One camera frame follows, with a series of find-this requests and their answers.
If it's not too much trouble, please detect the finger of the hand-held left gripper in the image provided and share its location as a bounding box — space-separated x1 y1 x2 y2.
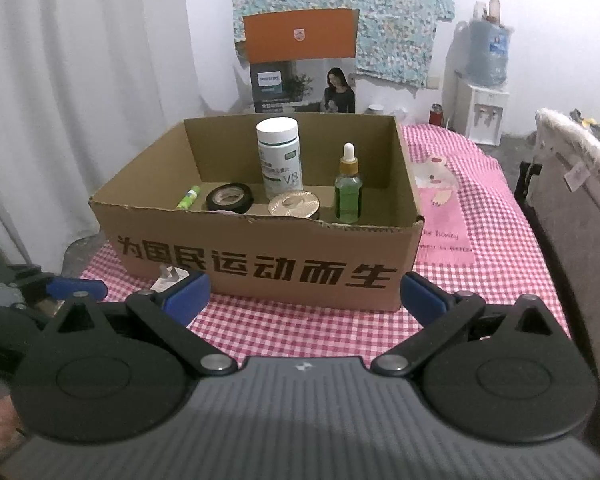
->
45 278 108 302
7 264 56 286

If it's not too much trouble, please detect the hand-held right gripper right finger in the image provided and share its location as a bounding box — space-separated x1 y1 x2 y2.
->
370 271 568 376

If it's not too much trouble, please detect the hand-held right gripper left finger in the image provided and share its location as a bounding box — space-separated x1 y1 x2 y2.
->
42 272 236 376

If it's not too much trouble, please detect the white charger plug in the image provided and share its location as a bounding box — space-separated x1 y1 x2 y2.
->
150 265 192 294

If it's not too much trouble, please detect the brown cardboard box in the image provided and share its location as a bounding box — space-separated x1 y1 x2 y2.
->
88 112 426 313

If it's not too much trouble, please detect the black tape roll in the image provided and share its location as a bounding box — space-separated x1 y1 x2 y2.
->
205 182 255 212

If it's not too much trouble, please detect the green lip balm stick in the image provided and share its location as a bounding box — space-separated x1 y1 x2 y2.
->
176 186 202 209

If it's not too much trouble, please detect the green dropper bottle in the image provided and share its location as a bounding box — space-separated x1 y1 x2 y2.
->
334 142 365 224

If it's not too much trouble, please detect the gold-lidded dark jar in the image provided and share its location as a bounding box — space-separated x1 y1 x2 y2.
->
267 191 321 221

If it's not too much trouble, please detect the white supplement bottle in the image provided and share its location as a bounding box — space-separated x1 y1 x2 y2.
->
256 117 305 198

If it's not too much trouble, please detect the pink checked tablecloth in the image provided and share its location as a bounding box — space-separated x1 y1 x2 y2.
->
80 122 571 366

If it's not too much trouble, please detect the grey-brown padded sofa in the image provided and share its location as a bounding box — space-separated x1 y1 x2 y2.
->
522 107 600 461

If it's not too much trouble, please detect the white water dispenser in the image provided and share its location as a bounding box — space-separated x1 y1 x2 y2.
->
452 75 511 148

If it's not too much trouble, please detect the white curtain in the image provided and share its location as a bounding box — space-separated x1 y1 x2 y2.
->
0 0 203 271

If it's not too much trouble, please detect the white fleece blanket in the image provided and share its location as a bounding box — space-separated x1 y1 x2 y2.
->
535 107 600 196

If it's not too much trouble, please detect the blue water jug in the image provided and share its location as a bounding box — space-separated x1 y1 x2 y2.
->
467 17 511 88

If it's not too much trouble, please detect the appliance carton with orange flap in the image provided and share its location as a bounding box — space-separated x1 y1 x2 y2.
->
242 8 359 114

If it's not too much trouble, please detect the patterned wall cloth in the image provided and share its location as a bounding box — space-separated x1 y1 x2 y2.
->
231 0 456 88

